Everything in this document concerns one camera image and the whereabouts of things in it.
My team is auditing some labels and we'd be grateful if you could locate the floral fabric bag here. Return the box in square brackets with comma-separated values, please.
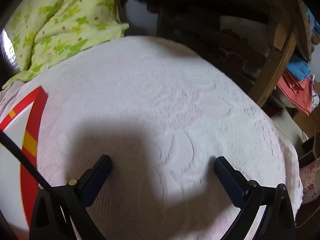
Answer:
[299, 161, 320, 203]

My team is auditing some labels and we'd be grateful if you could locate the red towel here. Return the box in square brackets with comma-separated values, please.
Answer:
[277, 70, 314, 115]

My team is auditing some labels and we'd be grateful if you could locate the wooden table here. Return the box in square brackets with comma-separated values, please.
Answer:
[125, 0, 315, 108]

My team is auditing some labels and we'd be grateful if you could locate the green floral quilt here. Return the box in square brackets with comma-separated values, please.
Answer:
[2, 0, 130, 90]

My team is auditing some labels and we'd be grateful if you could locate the red jewelry box tray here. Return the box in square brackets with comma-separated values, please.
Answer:
[0, 86, 49, 233]

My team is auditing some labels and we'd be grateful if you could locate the silver foil mat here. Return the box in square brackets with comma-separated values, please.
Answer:
[1, 27, 21, 82]

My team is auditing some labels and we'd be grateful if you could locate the black cable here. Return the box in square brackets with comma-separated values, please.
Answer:
[0, 131, 53, 192]

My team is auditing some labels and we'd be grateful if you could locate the blue towel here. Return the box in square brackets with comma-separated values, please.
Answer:
[285, 55, 312, 80]

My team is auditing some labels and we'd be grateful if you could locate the white red floral cushion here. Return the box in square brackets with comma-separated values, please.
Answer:
[220, 16, 269, 75]

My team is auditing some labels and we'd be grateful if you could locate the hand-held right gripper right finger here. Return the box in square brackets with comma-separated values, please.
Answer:
[214, 156, 297, 240]

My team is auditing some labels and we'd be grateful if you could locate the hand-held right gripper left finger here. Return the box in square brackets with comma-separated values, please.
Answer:
[29, 154, 112, 240]

